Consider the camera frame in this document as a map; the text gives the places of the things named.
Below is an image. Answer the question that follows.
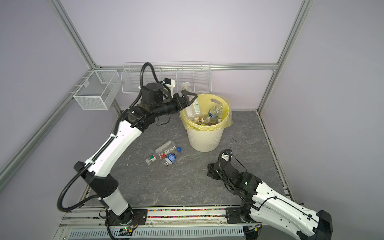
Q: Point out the white plastic waste bin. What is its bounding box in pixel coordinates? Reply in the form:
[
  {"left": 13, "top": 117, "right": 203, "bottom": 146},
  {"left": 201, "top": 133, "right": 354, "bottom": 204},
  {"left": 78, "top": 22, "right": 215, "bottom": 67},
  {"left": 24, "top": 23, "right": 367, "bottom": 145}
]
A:
[{"left": 186, "top": 93, "right": 231, "bottom": 153}]

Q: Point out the clear bottle red green label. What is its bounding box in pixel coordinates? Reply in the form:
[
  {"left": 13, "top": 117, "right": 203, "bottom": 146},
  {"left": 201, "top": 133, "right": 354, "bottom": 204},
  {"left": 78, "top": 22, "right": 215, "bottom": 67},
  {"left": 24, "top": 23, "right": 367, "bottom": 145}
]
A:
[{"left": 146, "top": 140, "right": 176, "bottom": 165}]

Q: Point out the clear bottle green neck label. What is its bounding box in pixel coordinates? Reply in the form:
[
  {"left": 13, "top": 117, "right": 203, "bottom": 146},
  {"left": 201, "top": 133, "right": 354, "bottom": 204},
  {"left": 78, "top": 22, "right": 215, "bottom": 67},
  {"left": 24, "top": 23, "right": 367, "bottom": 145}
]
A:
[{"left": 181, "top": 82, "right": 201, "bottom": 118}]

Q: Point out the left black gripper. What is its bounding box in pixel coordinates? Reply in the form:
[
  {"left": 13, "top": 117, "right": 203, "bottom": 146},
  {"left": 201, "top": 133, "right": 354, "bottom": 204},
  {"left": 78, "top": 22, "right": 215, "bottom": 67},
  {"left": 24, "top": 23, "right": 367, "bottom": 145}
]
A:
[{"left": 152, "top": 90, "right": 198, "bottom": 118}]

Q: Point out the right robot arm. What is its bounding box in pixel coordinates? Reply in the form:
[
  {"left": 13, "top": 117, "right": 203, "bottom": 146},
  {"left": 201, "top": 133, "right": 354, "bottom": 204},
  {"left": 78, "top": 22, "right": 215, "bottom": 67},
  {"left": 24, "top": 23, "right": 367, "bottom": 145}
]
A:
[{"left": 207, "top": 149, "right": 333, "bottom": 240}]

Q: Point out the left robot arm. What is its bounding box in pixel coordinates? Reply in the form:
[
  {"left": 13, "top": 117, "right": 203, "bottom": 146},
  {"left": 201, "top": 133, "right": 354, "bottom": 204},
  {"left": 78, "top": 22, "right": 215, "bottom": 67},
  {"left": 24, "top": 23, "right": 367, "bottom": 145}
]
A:
[{"left": 57, "top": 63, "right": 198, "bottom": 225}]

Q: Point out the clear bottle blue label cap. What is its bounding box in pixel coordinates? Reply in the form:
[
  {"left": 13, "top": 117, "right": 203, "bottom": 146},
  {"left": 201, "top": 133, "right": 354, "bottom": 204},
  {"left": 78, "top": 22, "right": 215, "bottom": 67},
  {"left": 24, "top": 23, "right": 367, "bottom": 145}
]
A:
[{"left": 165, "top": 147, "right": 182, "bottom": 167}]

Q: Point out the blue label bottle white cap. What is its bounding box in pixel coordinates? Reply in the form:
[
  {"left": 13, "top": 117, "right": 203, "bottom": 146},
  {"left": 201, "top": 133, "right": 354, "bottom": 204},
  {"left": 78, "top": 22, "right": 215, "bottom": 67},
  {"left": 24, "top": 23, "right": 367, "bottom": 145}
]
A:
[{"left": 208, "top": 104, "right": 224, "bottom": 119}]

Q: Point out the small white mesh basket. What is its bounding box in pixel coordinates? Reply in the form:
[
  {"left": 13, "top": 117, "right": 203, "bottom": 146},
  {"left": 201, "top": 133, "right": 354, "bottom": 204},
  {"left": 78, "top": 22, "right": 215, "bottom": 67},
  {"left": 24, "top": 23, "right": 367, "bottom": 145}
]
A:
[{"left": 74, "top": 70, "right": 121, "bottom": 111}]

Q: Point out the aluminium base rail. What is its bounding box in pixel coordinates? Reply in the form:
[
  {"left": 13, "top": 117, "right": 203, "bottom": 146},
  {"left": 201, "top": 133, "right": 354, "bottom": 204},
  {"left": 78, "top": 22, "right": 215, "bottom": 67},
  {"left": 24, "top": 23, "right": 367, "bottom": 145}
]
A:
[{"left": 53, "top": 204, "right": 319, "bottom": 240}]

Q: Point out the long white wire basket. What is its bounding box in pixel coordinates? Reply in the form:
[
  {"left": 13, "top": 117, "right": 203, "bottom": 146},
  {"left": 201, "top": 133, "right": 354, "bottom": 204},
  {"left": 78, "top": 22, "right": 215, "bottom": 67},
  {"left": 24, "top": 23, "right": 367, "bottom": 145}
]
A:
[{"left": 121, "top": 62, "right": 212, "bottom": 94}]

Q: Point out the green bottle yellow cap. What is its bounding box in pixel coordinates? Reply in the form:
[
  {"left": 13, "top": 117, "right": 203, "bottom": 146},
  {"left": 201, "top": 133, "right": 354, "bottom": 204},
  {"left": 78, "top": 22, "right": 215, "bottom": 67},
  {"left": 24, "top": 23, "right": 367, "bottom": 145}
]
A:
[{"left": 193, "top": 116, "right": 223, "bottom": 126}]

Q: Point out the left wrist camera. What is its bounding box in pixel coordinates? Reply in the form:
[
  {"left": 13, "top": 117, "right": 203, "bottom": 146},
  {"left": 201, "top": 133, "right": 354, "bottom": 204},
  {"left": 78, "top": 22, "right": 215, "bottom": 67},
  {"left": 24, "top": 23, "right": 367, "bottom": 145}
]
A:
[{"left": 162, "top": 78, "right": 176, "bottom": 92}]

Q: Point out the yellow plastic bin liner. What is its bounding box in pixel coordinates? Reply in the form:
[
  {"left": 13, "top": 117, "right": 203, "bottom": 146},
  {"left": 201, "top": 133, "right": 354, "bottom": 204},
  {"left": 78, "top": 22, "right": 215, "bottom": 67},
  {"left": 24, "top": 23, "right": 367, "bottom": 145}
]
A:
[{"left": 180, "top": 94, "right": 233, "bottom": 132}]

